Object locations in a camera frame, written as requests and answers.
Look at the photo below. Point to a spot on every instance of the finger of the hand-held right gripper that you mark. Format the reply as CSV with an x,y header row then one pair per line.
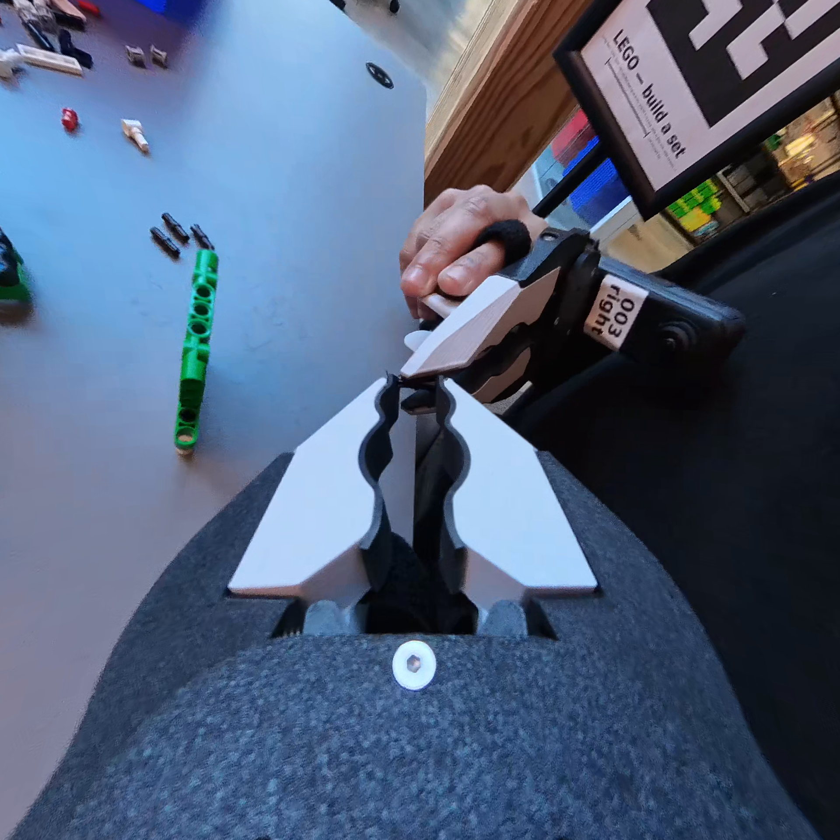
x,y
505,374
479,321

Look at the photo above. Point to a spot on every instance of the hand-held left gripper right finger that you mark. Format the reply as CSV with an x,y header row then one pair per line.
x,y
518,518

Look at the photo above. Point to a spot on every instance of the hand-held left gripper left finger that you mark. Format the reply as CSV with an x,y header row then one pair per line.
x,y
308,518

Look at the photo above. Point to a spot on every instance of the green lego beam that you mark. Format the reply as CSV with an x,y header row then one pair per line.
x,y
197,328

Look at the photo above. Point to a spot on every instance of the green lego subassembly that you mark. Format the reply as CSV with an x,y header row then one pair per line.
x,y
13,282

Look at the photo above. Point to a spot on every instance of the small white lego connector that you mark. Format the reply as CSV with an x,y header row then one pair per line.
x,y
134,134

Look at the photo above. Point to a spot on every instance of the small red lego piece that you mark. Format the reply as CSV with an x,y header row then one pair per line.
x,y
69,119

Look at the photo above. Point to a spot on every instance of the pile of small lego pieces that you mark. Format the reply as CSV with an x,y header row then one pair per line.
x,y
49,39

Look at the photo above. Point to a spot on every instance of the person's right hand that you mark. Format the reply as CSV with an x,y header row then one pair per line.
x,y
446,229

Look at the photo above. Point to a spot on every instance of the shelf of coloured bins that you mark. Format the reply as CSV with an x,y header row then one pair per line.
x,y
787,157

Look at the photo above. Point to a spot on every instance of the wooden beam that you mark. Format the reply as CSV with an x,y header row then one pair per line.
x,y
485,111

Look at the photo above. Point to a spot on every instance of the black framed marker sign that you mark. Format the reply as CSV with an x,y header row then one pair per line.
x,y
689,98

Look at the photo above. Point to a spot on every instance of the black table grommet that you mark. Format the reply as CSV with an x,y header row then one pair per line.
x,y
379,75

